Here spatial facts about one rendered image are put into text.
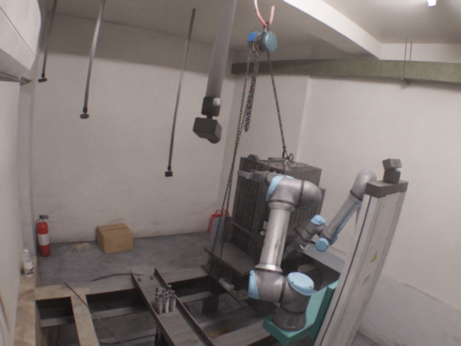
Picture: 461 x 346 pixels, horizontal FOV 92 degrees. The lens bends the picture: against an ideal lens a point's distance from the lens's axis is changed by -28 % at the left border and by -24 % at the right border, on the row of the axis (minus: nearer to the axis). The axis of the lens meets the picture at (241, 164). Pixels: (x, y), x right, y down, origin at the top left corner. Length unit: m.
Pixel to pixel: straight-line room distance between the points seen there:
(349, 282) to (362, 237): 0.19
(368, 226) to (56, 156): 3.41
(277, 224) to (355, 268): 0.37
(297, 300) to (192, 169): 3.34
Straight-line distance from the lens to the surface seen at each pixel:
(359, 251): 1.08
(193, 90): 4.08
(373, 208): 1.03
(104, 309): 2.28
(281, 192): 1.20
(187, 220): 4.49
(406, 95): 2.76
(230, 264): 2.06
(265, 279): 1.14
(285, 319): 1.22
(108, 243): 3.77
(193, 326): 1.80
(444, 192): 2.59
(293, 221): 1.93
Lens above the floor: 1.94
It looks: 10 degrees down
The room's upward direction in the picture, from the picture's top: 9 degrees clockwise
